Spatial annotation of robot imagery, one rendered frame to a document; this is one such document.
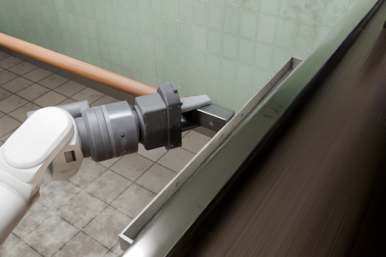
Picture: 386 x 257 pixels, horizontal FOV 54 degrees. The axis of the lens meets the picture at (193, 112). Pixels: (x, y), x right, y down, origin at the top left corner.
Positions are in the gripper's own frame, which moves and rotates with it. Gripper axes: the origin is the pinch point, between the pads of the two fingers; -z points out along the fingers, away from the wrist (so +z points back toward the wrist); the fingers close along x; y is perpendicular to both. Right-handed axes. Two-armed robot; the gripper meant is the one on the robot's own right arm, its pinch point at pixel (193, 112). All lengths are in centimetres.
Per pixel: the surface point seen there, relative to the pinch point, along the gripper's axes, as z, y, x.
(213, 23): -63, 128, -41
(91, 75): 14.3, 19.3, 0.2
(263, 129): 8.9, -33.9, 23.2
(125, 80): 8.7, 12.9, 1.3
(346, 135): 1.6, -34.0, 20.6
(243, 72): -75, 111, -65
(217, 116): -2.4, -4.7, 1.6
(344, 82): -2.9, -28.3, 20.9
